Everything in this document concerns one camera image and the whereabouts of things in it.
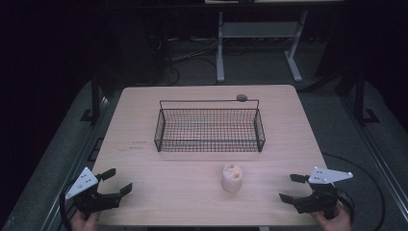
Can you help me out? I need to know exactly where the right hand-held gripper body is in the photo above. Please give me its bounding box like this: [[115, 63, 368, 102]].
[[293, 166, 354, 220]]

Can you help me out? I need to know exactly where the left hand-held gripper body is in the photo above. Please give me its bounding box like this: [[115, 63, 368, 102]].
[[64, 167, 124, 220]]

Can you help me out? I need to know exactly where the black wire basket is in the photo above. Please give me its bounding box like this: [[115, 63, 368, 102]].
[[153, 98, 267, 154]]

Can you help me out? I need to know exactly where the person's left hand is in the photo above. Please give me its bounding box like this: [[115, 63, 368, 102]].
[[70, 211, 101, 231]]

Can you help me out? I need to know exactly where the person's right hand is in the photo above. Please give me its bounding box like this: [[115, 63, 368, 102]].
[[309, 204, 353, 231]]

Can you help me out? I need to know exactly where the white metal stand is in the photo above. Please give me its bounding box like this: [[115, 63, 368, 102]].
[[216, 9, 310, 85]]

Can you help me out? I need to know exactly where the aluminium rail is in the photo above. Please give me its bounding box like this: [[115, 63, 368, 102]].
[[339, 94, 408, 223], [39, 92, 121, 231]]

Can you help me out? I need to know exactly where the black cable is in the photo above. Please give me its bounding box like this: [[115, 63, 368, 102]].
[[320, 151, 387, 231], [59, 181, 78, 231]]

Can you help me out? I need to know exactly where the black post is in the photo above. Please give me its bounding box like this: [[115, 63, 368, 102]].
[[80, 72, 102, 127], [353, 69, 381, 127]]

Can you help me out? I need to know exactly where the bundle of floor cables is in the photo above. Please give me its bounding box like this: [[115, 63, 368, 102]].
[[146, 33, 219, 87]]

